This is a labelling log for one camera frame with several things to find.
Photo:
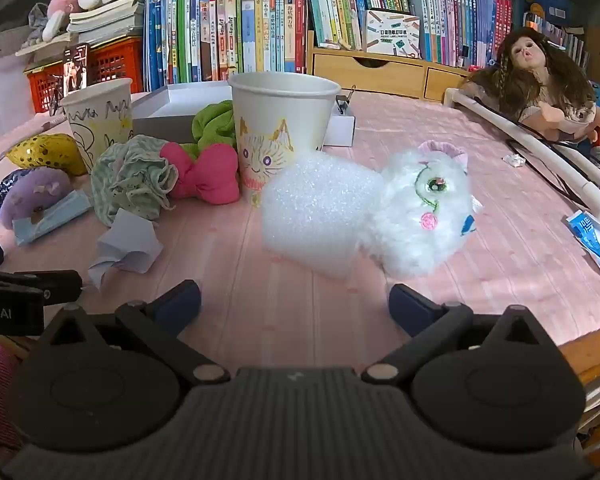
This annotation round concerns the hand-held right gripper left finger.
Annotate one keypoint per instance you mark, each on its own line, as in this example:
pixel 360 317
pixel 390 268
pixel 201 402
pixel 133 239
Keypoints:
pixel 179 306

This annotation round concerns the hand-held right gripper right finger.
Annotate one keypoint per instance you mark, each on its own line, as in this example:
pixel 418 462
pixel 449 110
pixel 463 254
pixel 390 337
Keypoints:
pixel 409 310

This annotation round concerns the blue face mask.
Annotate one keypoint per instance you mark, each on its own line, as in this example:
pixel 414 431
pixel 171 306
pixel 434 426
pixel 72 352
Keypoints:
pixel 50 220

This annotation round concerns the dark patterned scrunchie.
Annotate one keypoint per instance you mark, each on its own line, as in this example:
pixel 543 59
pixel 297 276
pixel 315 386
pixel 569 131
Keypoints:
pixel 0 190

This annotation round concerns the purple plush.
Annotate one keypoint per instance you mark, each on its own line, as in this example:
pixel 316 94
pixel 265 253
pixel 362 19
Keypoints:
pixel 32 192

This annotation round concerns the white paper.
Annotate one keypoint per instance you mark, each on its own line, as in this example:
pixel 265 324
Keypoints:
pixel 127 247

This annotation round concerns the white plush cat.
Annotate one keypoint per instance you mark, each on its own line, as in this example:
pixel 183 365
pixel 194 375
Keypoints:
pixel 420 210

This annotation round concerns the yellow sequin plush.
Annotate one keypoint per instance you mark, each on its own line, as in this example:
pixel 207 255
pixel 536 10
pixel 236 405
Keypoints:
pixel 45 152

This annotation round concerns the green checked cloth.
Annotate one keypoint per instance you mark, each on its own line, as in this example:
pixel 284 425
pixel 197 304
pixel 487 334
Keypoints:
pixel 130 180

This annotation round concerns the pink fabric bow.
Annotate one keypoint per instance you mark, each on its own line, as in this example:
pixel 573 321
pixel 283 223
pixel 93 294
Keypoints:
pixel 207 172

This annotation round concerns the paper cup with scribble drawing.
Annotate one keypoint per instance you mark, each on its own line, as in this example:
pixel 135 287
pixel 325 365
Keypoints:
pixel 97 120

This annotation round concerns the green scrunchie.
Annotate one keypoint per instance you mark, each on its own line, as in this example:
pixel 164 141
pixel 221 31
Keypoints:
pixel 215 125

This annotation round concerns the white box tray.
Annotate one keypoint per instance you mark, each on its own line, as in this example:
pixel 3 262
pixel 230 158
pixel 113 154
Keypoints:
pixel 180 105

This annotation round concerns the paper cup with cat drawing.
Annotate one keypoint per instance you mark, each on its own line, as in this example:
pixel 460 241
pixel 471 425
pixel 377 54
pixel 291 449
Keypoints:
pixel 280 125

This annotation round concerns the miniature bicycle model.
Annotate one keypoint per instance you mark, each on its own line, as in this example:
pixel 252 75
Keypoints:
pixel 56 95

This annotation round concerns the small crumpled wrapper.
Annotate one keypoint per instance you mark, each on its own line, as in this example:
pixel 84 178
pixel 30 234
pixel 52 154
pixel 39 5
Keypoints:
pixel 515 159

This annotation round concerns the blue and white packet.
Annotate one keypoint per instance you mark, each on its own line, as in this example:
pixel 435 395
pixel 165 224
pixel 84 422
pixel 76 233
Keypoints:
pixel 592 240

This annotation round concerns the smartphone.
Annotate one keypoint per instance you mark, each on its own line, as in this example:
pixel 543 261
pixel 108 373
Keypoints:
pixel 76 71

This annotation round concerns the red plastic crate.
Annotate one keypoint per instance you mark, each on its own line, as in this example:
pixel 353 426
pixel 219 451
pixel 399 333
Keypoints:
pixel 115 62

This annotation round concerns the grey cloth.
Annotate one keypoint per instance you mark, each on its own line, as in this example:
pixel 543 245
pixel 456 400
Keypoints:
pixel 37 25

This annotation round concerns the wooden drawer organizer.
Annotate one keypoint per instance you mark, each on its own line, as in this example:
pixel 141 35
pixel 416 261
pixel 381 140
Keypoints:
pixel 375 72

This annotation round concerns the pink and white plush toy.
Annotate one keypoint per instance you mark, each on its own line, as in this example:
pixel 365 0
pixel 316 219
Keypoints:
pixel 72 0

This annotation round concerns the brown-haired doll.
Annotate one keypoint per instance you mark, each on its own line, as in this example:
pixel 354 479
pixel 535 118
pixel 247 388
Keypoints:
pixel 540 75

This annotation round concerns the stack of worn books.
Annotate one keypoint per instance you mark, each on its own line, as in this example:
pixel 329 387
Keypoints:
pixel 105 10

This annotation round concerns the row of tall picture books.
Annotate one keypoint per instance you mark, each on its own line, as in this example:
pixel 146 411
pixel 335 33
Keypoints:
pixel 220 35

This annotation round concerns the white printed box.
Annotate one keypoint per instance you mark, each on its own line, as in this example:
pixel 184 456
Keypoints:
pixel 390 35

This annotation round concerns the row of thin colourful books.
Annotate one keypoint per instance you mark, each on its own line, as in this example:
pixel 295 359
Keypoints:
pixel 430 15

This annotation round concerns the row of slanted small books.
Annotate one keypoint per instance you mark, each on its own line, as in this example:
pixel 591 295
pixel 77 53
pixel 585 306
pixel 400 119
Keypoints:
pixel 560 35

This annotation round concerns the white pipe frame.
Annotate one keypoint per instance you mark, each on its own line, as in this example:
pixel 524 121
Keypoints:
pixel 530 145

